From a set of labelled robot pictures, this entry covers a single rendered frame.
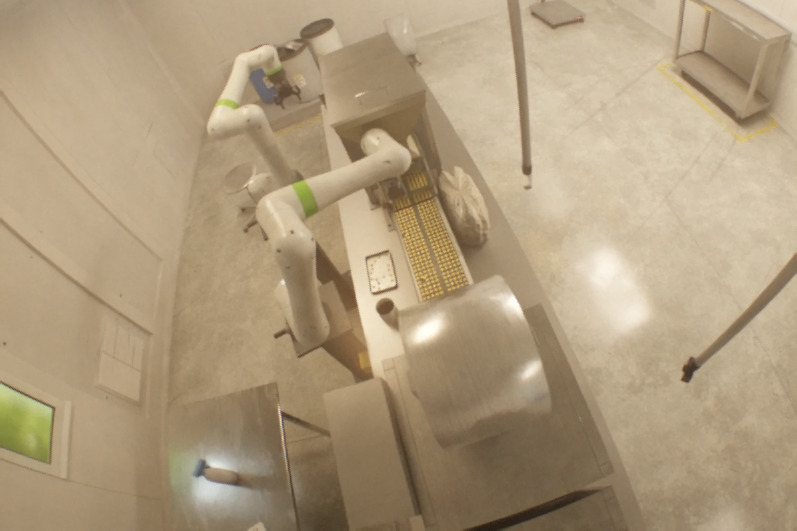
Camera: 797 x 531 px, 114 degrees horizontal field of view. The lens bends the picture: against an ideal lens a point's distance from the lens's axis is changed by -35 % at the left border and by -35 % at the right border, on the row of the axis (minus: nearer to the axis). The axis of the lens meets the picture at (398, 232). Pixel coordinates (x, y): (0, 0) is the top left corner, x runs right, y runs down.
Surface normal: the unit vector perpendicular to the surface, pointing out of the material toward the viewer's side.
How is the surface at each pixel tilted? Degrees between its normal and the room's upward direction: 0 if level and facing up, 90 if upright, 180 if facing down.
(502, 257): 0
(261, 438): 0
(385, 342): 0
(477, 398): 42
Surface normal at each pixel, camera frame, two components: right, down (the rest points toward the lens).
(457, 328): -0.29, -0.69
